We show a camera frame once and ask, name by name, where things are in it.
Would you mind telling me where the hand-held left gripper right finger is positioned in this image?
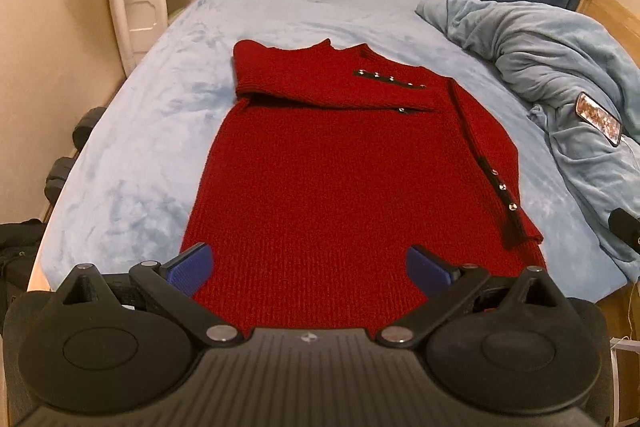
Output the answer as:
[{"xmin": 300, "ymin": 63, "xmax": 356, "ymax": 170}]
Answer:
[{"xmin": 376, "ymin": 245, "xmax": 572, "ymax": 349}]

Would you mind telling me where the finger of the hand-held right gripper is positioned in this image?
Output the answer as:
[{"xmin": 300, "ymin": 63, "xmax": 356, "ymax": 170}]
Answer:
[{"xmin": 607, "ymin": 207, "xmax": 640, "ymax": 254}]

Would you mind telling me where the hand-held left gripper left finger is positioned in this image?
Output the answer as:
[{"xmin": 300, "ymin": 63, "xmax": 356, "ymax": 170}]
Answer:
[{"xmin": 49, "ymin": 243, "xmax": 245, "ymax": 349}]

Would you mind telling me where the red knit sweater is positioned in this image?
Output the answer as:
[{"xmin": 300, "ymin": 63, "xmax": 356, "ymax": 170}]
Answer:
[{"xmin": 179, "ymin": 38, "xmax": 547, "ymax": 339}]

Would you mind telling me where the phone with floral case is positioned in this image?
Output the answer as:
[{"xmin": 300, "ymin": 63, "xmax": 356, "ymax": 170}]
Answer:
[{"xmin": 575, "ymin": 91, "xmax": 624, "ymax": 148}]

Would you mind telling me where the black dumbbell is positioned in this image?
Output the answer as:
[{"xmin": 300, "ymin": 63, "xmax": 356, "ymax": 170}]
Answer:
[
  {"xmin": 43, "ymin": 157, "xmax": 77, "ymax": 204},
  {"xmin": 71, "ymin": 106, "xmax": 107, "ymax": 148}
]

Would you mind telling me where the grey-blue fleece blanket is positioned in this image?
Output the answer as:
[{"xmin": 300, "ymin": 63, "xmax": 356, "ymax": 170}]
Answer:
[{"xmin": 415, "ymin": 0, "xmax": 640, "ymax": 280}]

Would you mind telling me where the wooden headboard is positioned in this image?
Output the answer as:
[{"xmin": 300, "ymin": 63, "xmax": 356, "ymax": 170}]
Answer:
[{"xmin": 575, "ymin": 0, "xmax": 640, "ymax": 60}]

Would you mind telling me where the light blue bed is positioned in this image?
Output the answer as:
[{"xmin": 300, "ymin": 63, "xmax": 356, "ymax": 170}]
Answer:
[{"xmin": 37, "ymin": 0, "xmax": 631, "ymax": 308}]

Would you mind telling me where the thin white cable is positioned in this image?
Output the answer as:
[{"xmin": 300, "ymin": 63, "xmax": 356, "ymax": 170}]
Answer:
[{"xmin": 625, "ymin": 279, "xmax": 640, "ymax": 348}]

